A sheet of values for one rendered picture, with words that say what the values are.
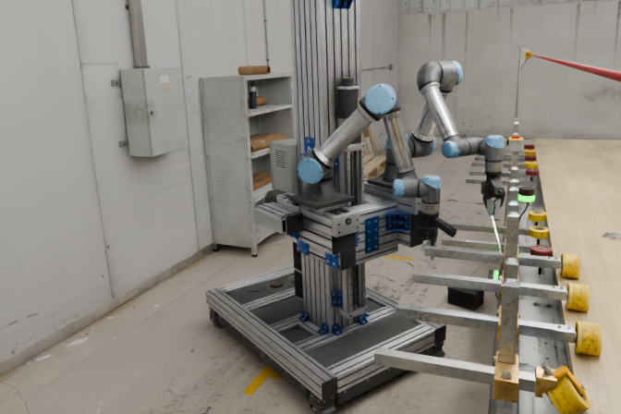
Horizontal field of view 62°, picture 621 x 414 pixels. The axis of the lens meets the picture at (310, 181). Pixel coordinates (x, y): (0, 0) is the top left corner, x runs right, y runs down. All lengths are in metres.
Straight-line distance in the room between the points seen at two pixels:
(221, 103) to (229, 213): 0.96
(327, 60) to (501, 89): 7.70
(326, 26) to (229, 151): 2.15
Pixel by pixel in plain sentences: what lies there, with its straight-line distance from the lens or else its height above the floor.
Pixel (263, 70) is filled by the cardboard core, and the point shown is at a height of 1.59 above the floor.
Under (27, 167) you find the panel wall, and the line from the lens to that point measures 3.40.
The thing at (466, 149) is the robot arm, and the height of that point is 1.26.
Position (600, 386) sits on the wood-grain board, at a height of 0.90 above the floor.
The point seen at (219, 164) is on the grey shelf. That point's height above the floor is 0.81.
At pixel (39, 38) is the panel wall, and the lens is 3.49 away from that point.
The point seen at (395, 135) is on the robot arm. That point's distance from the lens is 2.27.
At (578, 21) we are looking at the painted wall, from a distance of 10.04.
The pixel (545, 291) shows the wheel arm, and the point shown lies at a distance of 1.76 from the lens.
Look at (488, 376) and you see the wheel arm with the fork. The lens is 1.32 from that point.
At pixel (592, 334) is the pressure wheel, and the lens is 1.53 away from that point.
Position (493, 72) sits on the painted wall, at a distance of 10.08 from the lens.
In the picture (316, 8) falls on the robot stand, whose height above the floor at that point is 1.90.
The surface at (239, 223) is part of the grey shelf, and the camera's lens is 4.59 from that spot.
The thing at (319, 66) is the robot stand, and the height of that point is 1.63.
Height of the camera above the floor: 1.66
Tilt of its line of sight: 13 degrees down
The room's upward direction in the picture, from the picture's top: 2 degrees counter-clockwise
